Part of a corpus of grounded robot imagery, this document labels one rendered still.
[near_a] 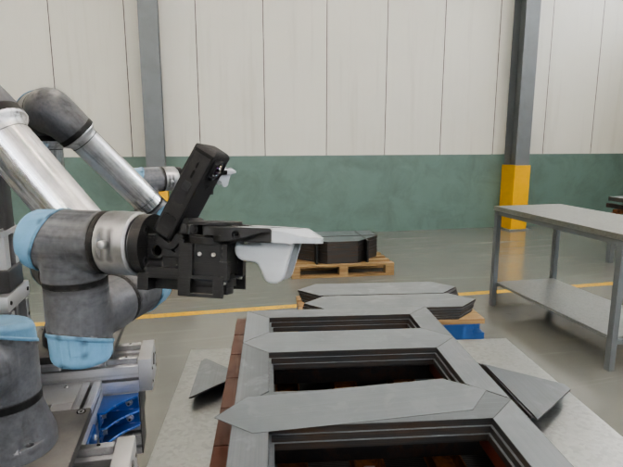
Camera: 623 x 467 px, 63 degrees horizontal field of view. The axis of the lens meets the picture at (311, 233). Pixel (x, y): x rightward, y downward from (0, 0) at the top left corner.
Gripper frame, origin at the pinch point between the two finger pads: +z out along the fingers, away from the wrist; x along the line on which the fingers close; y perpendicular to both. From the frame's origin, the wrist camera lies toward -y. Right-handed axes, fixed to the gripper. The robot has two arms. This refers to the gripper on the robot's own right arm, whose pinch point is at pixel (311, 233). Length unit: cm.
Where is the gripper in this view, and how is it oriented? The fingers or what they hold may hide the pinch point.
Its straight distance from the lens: 55.4
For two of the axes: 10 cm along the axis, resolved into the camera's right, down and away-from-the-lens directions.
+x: -2.3, 0.4, -9.7
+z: 9.7, 0.4, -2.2
